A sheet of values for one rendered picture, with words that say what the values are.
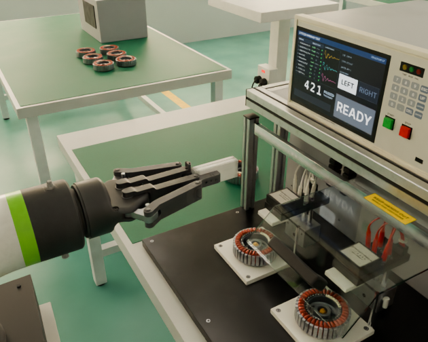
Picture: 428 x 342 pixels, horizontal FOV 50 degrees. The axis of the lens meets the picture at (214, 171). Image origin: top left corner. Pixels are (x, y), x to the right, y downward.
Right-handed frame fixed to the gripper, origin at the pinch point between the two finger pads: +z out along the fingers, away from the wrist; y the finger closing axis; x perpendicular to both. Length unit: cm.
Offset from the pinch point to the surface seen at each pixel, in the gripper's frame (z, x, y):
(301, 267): 7.7, -12.5, 12.2
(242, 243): 19.6, -36.8, -21.5
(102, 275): 4, -112, -110
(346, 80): 36.1, 4.2, -11.7
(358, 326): 28, -40, 9
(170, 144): 32, -43, -89
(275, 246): 7.4, -12.7, 6.1
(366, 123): 36.0, -2.4, -4.9
